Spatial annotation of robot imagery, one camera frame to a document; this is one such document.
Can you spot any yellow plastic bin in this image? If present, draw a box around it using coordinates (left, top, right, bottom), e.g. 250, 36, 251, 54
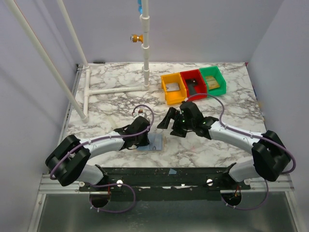
161, 72, 187, 105

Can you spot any green plastic bin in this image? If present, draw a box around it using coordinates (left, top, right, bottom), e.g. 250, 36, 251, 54
199, 66, 226, 96

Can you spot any white PVC pipe frame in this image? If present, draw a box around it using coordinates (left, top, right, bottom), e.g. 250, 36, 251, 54
5, 0, 150, 123

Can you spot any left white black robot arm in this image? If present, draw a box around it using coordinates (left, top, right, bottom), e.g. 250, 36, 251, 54
45, 116, 150, 187

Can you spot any beige card holder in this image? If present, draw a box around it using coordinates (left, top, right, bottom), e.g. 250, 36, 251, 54
137, 133, 165, 152

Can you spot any white VIP card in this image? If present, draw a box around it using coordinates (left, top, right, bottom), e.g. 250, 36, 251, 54
166, 83, 180, 92

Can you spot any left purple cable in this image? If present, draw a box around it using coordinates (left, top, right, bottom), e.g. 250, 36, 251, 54
49, 104, 155, 214

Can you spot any orange camera on pole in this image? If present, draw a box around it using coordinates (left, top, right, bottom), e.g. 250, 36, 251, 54
130, 34, 143, 43

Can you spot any blue sticker on rail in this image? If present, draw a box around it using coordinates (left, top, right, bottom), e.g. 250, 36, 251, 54
169, 169, 177, 174

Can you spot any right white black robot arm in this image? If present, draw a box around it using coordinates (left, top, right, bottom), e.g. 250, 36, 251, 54
157, 101, 291, 182

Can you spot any gold card in green bin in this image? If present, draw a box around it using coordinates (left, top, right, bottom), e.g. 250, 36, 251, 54
205, 75, 220, 90

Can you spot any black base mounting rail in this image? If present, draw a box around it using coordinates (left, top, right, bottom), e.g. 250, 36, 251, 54
79, 167, 250, 206

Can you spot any black card in red bin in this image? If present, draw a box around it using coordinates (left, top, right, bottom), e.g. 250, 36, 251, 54
186, 78, 198, 86

